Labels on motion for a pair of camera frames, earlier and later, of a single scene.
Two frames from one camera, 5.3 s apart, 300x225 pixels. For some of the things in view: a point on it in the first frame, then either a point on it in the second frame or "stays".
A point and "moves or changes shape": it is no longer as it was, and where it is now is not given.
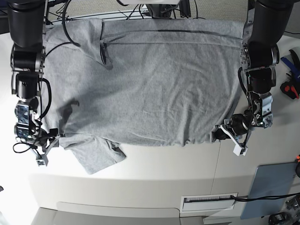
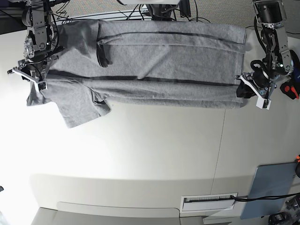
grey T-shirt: x=140 y=82 moves or changes shape
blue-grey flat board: x=270 y=180 stays
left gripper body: x=43 y=140 -> x=36 y=71
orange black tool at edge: x=297 y=166 stays
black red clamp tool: x=288 y=89 stays
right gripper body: x=238 y=128 -> x=261 y=84
